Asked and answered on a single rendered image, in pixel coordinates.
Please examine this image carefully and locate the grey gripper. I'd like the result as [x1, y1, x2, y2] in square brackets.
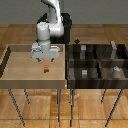
[30, 42, 61, 63]

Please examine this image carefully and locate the dark wooden compartment bin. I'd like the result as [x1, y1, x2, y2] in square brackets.
[65, 44, 128, 90]

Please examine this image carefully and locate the small wooden block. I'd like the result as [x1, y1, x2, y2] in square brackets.
[43, 65, 50, 74]

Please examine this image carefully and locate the light wooden tray table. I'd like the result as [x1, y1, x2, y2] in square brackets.
[0, 44, 68, 90]

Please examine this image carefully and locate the grey box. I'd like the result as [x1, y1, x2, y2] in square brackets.
[79, 45, 87, 60]

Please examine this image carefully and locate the small grey cube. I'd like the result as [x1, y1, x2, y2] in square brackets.
[81, 69, 89, 78]

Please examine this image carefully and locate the tall grey bottle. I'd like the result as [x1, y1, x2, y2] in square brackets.
[110, 40, 118, 60]

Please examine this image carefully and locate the small grey can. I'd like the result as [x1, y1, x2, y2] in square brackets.
[112, 65, 122, 79]

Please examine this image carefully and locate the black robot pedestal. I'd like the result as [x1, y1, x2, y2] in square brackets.
[37, 12, 73, 45]

